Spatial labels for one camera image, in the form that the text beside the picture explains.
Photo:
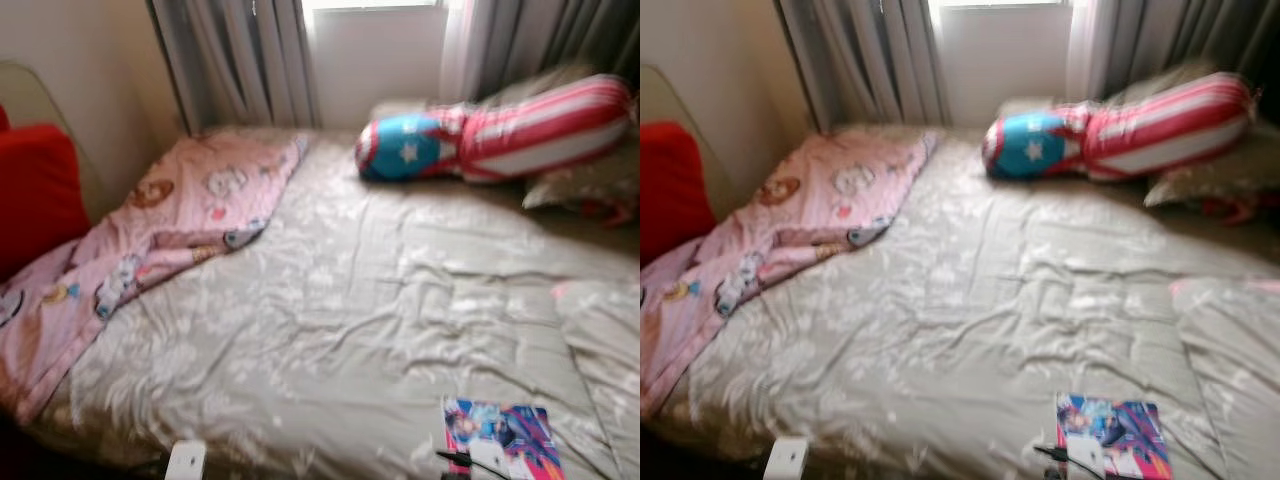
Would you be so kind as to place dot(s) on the red cloth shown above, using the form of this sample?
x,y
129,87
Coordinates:
x,y
608,211
1235,209

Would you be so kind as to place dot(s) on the red fabric sofa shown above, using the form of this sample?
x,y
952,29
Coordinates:
x,y
675,195
40,200

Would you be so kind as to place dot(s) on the large beige floral pillow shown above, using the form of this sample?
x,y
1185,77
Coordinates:
x,y
590,185
1215,180

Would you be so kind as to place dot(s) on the beige curved board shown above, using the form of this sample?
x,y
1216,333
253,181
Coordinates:
x,y
685,110
55,105

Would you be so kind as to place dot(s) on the pink cartoon print blanket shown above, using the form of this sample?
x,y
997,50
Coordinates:
x,y
170,210
800,205

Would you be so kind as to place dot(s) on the stars and stripes bolster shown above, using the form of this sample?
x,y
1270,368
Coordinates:
x,y
520,125
1145,123

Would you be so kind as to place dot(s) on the grey curtain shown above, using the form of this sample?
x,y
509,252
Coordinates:
x,y
235,60
1170,40
860,60
540,40

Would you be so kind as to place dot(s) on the colourful comic book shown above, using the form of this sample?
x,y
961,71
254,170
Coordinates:
x,y
1140,440
525,440

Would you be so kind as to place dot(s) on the beige floral bed sheet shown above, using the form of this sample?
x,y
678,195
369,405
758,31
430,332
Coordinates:
x,y
350,300
980,300

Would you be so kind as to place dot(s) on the window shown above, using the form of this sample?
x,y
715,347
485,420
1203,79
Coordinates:
x,y
370,3
1000,3

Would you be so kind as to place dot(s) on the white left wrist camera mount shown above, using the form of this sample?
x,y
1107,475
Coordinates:
x,y
786,460
186,462

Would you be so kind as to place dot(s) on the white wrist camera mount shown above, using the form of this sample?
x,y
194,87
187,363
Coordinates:
x,y
490,462
786,460
1093,458
186,462

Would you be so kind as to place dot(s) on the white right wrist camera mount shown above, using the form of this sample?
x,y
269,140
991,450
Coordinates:
x,y
490,462
1093,458

